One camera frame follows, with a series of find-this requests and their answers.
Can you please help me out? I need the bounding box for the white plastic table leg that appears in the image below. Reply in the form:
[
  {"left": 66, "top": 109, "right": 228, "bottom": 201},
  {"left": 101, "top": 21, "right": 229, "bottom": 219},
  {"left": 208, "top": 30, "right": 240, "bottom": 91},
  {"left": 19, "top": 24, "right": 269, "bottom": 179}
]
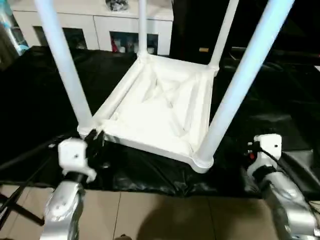
[
  {"left": 138, "top": 0, "right": 150, "bottom": 60},
  {"left": 193, "top": 0, "right": 296, "bottom": 168},
  {"left": 209, "top": 0, "right": 239, "bottom": 72},
  {"left": 33, "top": 0, "right": 97, "bottom": 137}
]

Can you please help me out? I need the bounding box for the black mat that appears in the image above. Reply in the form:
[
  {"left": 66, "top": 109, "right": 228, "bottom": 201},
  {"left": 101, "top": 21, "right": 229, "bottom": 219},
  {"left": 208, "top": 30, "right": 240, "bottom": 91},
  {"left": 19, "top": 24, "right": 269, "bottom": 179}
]
[{"left": 0, "top": 44, "right": 320, "bottom": 200}]

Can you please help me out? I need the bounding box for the long black bar device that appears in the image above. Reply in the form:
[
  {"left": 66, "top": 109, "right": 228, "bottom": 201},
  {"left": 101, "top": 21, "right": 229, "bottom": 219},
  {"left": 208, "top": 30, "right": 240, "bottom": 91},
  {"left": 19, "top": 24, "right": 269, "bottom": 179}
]
[{"left": 231, "top": 46, "right": 320, "bottom": 58}]

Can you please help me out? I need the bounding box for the white glass-door cabinet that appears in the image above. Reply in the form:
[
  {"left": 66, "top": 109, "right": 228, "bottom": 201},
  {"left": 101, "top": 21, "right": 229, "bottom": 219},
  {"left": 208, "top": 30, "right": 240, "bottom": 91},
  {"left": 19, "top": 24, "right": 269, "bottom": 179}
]
[{"left": 11, "top": 0, "right": 175, "bottom": 55}]

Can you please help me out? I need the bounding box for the grey curtain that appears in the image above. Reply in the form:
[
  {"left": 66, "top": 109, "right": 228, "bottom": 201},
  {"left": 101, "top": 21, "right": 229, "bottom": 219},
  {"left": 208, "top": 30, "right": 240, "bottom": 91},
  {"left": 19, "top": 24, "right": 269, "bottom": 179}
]
[{"left": 0, "top": 24, "right": 21, "bottom": 72}]

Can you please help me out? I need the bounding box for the dark grey bundle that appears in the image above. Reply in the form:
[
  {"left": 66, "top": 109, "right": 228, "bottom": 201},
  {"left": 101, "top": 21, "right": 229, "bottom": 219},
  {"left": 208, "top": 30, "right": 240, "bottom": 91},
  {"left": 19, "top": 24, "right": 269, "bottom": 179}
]
[{"left": 104, "top": 0, "right": 130, "bottom": 12}]

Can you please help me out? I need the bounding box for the white blue patterned roll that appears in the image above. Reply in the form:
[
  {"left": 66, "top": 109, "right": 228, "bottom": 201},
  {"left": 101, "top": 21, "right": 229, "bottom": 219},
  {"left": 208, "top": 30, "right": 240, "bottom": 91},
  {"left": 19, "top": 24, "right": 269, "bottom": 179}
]
[{"left": 0, "top": 0, "right": 27, "bottom": 52}]

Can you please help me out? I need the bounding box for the black folding frame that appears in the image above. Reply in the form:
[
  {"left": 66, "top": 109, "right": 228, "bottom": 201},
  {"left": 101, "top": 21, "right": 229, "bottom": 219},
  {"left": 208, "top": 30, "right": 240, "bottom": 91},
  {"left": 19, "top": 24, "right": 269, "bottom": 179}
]
[{"left": 0, "top": 184, "right": 46, "bottom": 227}]

